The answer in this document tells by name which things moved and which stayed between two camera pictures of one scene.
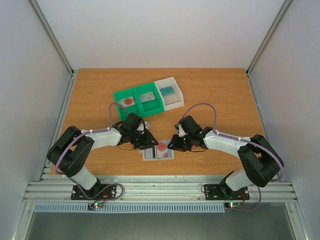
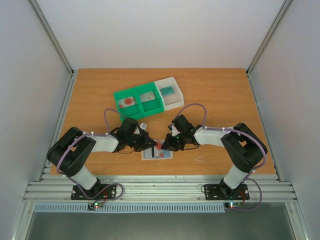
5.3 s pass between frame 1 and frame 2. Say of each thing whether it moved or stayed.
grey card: stayed
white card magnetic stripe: moved
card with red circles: stayed
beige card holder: stayed
